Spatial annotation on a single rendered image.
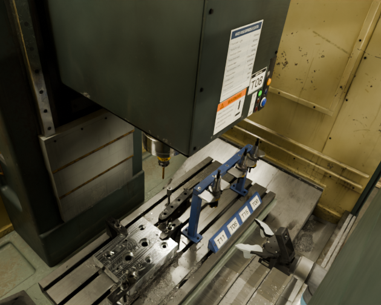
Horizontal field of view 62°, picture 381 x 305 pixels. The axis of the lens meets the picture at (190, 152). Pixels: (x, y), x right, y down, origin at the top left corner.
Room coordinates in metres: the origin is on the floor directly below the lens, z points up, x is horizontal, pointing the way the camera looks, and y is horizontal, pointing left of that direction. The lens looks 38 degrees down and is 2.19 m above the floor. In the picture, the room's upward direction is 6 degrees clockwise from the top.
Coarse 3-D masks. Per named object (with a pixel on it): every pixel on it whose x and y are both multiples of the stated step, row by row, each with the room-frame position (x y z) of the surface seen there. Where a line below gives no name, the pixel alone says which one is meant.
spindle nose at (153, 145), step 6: (144, 138) 0.88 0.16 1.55; (150, 138) 0.86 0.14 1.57; (144, 144) 0.88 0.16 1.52; (150, 144) 0.86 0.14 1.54; (156, 144) 0.85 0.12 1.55; (162, 144) 0.85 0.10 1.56; (150, 150) 0.86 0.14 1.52; (156, 150) 0.85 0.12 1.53; (162, 150) 0.85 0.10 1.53; (168, 150) 0.85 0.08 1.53; (174, 150) 0.86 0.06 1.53; (162, 156) 0.85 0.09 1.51; (168, 156) 0.85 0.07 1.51
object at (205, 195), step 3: (204, 189) 1.01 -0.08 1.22; (201, 192) 0.99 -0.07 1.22; (204, 192) 0.99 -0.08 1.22; (207, 192) 0.99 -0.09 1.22; (198, 195) 0.97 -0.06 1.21; (201, 195) 0.97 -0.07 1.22; (204, 195) 0.97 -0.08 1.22; (207, 195) 0.98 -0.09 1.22; (210, 195) 0.98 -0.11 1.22; (213, 195) 0.98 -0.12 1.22; (201, 198) 0.96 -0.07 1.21; (204, 198) 0.96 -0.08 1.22; (207, 198) 0.96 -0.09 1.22; (210, 198) 0.96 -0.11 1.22; (213, 198) 0.96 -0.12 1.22; (207, 201) 0.94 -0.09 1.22; (210, 201) 0.95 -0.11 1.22; (213, 201) 0.95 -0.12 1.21
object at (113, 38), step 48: (48, 0) 1.06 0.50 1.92; (96, 0) 0.92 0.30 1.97; (144, 0) 0.81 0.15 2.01; (192, 0) 0.73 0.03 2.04; (240, 0) 0.82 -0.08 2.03; (288, 0) 1.05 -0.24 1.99; (96, 48) 0.93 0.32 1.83; (144, 48) 0.81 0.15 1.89; (192, 48) 0.72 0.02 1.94; (96, 96) 0.95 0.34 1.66; (144, 96) 0.81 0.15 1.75; (192, 96) 0.72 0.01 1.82; (192, 144) 0.72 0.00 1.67
